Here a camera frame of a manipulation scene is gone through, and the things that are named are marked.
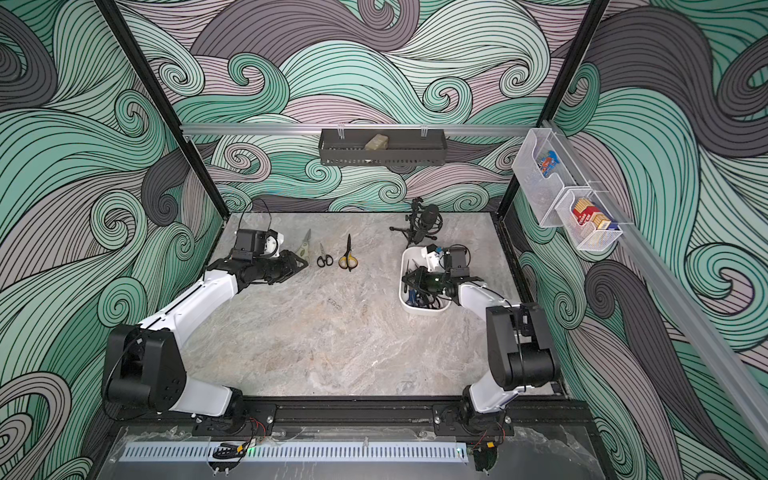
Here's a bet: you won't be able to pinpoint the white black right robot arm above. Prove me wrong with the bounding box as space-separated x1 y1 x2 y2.
401 244 560 425

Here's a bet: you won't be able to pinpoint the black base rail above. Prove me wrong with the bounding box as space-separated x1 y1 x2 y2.
127 394 597 439

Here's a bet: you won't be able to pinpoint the white plastic storage box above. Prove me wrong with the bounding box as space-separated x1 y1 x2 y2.
399 244 451 316

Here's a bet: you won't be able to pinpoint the blue handled scissors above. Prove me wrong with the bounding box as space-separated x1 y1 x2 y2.
406 286 428 308

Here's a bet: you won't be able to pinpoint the clear wall bin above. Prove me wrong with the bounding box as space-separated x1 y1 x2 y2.
513 128 579 228
555 187 623 253

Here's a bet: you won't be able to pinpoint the white perforated strip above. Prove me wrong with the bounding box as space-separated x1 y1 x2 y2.
117 441 469 464

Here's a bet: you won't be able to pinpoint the clear wall bin near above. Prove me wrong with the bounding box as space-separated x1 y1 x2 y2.
555 187 623 253

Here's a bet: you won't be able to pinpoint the clear wall bin far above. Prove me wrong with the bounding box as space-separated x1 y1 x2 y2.
513 128 579 228

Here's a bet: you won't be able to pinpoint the small black scissors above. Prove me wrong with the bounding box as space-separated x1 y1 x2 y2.
316 243 334 268

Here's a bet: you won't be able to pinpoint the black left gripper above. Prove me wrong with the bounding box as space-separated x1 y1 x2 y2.
253 250 308 284

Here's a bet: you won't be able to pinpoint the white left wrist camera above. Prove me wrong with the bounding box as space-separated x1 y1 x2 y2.
263 229 284 258

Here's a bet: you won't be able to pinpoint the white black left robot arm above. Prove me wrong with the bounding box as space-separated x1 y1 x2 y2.
101 229 309 417

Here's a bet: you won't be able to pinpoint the blue red small packet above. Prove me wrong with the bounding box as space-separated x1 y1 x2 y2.
536 150 561 178

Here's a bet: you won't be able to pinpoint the black wall shelf tray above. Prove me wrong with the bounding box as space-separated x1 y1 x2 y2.
318 128 448 168

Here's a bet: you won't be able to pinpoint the red yellow small boxes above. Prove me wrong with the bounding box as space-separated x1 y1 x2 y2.
572 197 619 230

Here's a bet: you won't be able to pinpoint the yellow black handled scissors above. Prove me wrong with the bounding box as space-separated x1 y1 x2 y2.
338 234 359 271

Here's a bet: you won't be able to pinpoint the cream handled kitchen scissors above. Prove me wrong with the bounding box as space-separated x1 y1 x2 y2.
296 229 312 262

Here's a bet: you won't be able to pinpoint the beige sponge block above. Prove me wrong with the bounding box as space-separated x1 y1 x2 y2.
364 134 389 151

